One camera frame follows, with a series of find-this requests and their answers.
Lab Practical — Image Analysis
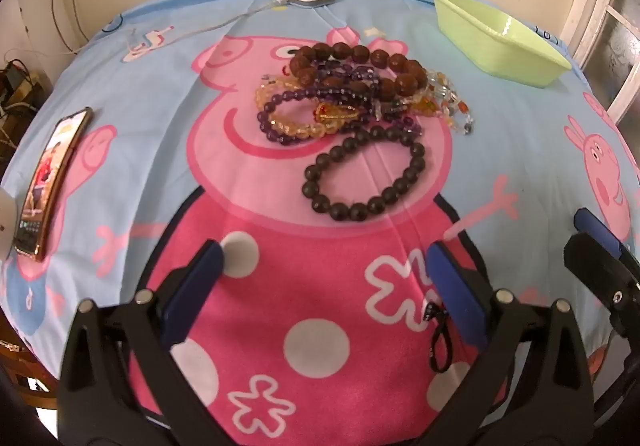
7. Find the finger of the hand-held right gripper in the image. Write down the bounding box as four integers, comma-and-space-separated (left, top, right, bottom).
574, 208, 640, 273
563, 231, 640, 338

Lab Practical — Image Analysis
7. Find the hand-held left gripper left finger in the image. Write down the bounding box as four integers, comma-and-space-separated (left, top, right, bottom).
56, 240, 236, 446

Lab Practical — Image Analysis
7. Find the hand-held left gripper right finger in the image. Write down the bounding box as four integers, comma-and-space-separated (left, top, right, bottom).
410, 240, 596, 446

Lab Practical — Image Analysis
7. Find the black bead bracelet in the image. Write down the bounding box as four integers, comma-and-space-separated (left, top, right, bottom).
301, 125, 427, 221

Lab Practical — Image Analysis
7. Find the small-bead purple bracelet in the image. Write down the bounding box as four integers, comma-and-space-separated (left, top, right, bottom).
307, 58, 423, 137

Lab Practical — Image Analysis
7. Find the multicoloured bead necklace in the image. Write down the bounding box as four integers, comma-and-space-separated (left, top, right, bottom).
400, 68, 476, 135

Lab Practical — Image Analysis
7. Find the yellow crystal bead bracelet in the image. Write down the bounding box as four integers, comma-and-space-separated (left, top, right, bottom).
255, 76, 361, 137

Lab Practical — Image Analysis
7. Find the amber red bead bracelet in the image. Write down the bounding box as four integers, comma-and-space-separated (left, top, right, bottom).
314, 103, 361, 123

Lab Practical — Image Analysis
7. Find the green plastic basket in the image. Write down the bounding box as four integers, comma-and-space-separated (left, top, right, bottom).
432, 0, 572, 89

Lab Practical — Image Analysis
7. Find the large brown bead bracelet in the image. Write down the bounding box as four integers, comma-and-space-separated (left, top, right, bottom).
289, 42, 428, 99

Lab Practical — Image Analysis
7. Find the cartoon pig printed blanket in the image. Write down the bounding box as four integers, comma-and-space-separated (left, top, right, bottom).
0, 0, 640, 446

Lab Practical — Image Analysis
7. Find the smartphone in gold case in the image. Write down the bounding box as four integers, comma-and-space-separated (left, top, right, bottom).
14, 106, 94, 259

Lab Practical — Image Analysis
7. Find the cluttered bedside shelf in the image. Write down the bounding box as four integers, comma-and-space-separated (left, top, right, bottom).
0, 58, 53, 151

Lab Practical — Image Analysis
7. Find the black cord loop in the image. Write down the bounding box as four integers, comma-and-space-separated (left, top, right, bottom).
422, 301, 453, 374

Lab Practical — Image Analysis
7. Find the white charger cable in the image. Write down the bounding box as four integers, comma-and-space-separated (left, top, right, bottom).
127, 0, 286, 51

